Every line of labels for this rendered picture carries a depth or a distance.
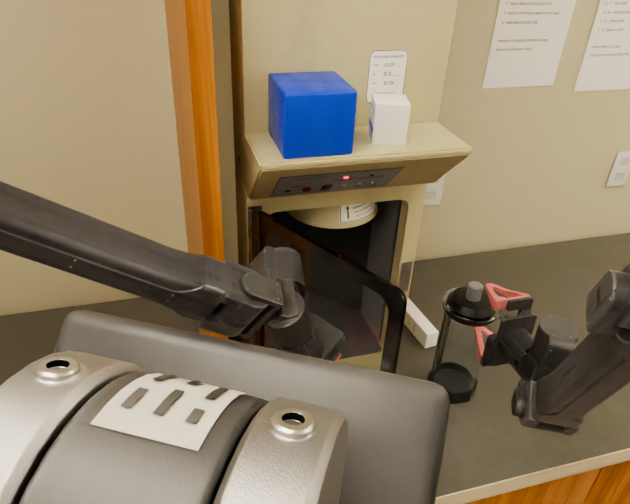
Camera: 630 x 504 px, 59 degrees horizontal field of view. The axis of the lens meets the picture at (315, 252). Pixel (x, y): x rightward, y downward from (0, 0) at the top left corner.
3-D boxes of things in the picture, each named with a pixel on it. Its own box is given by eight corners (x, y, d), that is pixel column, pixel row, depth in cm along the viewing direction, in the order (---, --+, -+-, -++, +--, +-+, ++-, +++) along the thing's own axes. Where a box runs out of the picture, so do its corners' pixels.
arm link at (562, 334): (512, 421, 81) (574, 434, 80) (531, 363, 75) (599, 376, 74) (508, 365, 91) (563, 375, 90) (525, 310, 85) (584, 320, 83)
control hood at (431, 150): (244, 193, 88) (243, 133, 83) (429, 176, 97) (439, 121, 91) (259, 229, 79) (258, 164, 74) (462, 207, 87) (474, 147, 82)
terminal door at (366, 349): (258, 384, 111) (255, 206, 89) (376, 484, 93) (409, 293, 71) (255, 386, 110) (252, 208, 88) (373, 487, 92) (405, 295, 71)
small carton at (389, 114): (368, 131, 86) (371, 93, 82) (400, 133, 86) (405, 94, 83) (371, 144, 81) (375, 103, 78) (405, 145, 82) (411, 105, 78)
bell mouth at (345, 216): (275, 189, 111) (275, 163, 108) (358, 181, 115) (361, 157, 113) (298, 234, 97) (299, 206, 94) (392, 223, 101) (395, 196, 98)
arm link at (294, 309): (259, 328, 67) (305, 316, 67) (256, 284, 72) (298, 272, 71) (276, 355, 72) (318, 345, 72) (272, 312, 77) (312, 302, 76)
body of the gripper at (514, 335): (531, 308, 93) (559, 336, 87) (517, 353, 99) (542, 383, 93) (497, 313, 91) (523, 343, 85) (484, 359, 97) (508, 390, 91)
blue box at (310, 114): (267, 133, 83) (267, 72, 78) (331, 129, 86) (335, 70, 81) (283, 160, 75) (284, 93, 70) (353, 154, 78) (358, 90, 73)
